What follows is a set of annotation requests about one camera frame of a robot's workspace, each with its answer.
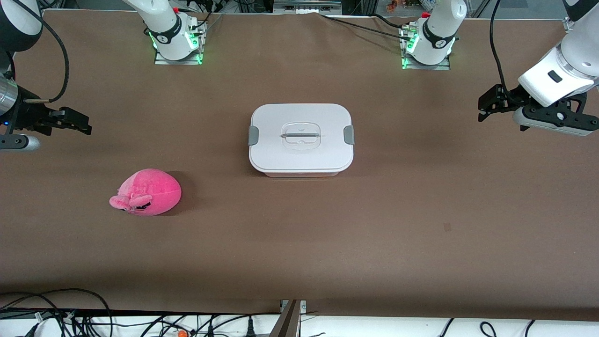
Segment pink plush toy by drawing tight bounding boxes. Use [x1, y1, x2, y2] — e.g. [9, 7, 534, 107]
[109, 168, 183, 217]

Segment white box lid grey latches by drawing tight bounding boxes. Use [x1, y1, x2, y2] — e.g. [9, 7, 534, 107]
[248, 103, 355, 175]

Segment translucent pink plastic box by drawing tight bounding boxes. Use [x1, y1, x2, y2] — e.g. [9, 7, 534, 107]
[255, 168, 344, 178]

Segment colourful background items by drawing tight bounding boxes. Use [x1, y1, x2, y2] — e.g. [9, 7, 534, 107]
[386, 0, 434, 13]

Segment brown table cover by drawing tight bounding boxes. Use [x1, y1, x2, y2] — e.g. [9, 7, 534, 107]
[0, 9, 599, 323]

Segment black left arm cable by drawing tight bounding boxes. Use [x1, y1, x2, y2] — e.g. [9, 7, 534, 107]
[489, 0, 515, 98]

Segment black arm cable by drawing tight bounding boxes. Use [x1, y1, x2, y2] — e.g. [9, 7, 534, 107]
[489, 0, 515, 98]
[9, 0, 71, 103]

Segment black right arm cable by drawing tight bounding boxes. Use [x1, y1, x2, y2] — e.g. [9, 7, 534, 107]
[9, 0, 71, 103]

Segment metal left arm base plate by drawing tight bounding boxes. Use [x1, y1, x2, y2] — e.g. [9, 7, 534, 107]
[400, 26, 451, 71]

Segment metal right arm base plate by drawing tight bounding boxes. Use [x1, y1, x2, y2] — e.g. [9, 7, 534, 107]
[154, 21, 207, 66]

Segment short black table cable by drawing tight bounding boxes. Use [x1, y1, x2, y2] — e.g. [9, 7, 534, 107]
[369, 13, 409, 30]

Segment long black table cable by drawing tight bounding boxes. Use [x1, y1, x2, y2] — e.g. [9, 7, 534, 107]
[320, 13, 413, 43]

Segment black base cable bundle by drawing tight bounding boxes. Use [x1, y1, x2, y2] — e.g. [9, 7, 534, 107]
[194, 10, 226, 38]

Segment black looped floor cable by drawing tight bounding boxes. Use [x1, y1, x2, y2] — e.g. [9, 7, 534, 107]
[0, 287, 114, 337]

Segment black cable with plug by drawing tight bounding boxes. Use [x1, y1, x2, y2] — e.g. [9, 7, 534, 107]
[140, 312, 282, 337]

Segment aluminium profile post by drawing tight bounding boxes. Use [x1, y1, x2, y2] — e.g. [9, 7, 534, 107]
[269, 300, 307, 337]

